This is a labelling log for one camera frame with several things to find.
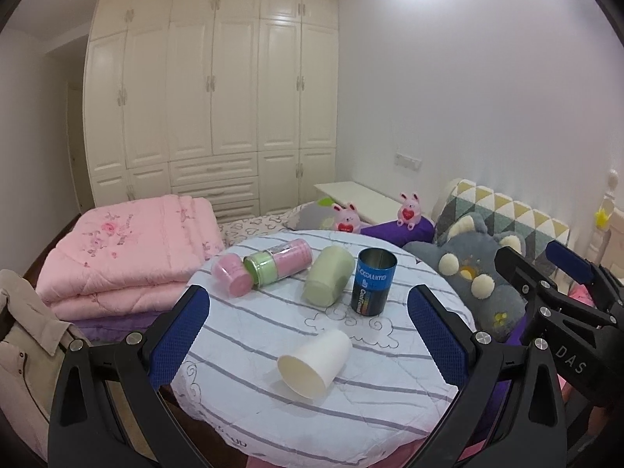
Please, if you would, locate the white paper cup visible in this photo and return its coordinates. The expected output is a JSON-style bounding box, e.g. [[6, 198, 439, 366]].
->
[[277, 330, 352, 399]]

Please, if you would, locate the pink bunny plush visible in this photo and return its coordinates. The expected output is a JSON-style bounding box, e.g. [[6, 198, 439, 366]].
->
[[332, 203, 362, 234], [397, 192, 422, 230]]

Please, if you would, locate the triangle pattern quilted pillow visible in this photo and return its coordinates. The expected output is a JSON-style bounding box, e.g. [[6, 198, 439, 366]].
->
[[431, 179, 571, 279]]

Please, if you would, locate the light green plastic cup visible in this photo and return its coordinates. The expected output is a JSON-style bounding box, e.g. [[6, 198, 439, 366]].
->
[[303, 245, 355, 307]]

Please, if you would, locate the cream white wardrobe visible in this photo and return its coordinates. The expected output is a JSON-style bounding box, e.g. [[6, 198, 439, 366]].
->
[[83, 0, 339, 220]]

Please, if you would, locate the heart pattern bed sheet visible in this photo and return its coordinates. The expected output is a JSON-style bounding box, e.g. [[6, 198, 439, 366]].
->
[[220, 202, 335, 247]]

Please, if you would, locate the white bedside table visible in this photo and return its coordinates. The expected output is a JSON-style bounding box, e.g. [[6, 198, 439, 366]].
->
[[315, 182, 400, 225]]

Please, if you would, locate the pink bunny plush left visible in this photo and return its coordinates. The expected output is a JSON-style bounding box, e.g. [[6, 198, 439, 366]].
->
[[332, 203, 362, 234]]

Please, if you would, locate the folded pink quilt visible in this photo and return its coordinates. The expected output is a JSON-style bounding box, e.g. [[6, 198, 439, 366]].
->
[[36, 195, 224, 321]]

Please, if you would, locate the white headboard with star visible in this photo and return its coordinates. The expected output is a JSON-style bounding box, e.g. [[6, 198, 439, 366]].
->
[[585, 169, 623, 278]]

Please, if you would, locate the blue black metal cup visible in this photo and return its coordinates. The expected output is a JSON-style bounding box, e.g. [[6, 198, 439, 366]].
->
[[350, 247, 398, 317]]

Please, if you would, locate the grey koala plush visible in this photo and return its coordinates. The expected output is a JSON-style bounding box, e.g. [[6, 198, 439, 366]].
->
[[404, 213, 526, 342]]

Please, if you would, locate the pink green bottle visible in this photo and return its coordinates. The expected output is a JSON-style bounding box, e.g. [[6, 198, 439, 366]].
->
[[211, 239, 313, 297]]

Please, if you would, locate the pink bunny plush right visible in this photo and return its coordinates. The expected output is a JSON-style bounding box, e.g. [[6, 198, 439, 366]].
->
[[397, 192, 422, 230]]

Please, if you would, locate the beige jacket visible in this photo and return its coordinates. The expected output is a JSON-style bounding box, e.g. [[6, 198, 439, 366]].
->
[[1, 269, 92, 459]]

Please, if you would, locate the white wall socket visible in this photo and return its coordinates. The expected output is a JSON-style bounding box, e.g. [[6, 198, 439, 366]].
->
[[395, 153, 422, 171]]

